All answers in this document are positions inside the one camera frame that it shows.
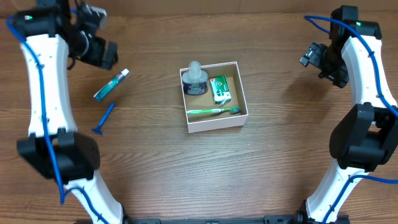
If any green toothbrush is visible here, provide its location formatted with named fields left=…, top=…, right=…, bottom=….
left=187, top=106, right=241, bottom=114

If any green soap bar package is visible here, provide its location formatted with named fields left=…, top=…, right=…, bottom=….
left=210, top=75, right=232, bottom=104

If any dark blue soap pump bottle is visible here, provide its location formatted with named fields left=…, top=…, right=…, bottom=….
left=182, top=61, right=208, bottom=96

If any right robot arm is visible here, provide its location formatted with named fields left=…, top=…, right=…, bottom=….
left=288, top=5, right=397, bottom=223

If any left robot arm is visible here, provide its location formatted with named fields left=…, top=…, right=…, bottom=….
left=6, top=1, right=130, bottom=223

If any teal toothpaste tube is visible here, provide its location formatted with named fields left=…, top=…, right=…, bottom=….
left=93, top=68, right=130, bottom=102

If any blue disposable razor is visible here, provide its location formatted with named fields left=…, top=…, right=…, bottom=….
left=91, top=103, right=115, bottom=135

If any white cardboard box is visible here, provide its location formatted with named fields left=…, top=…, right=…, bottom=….
left=182, top=62, right=249, bottom=133

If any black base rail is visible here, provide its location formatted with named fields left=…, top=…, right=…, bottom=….
left=123, top=215, right=317, bottom=224

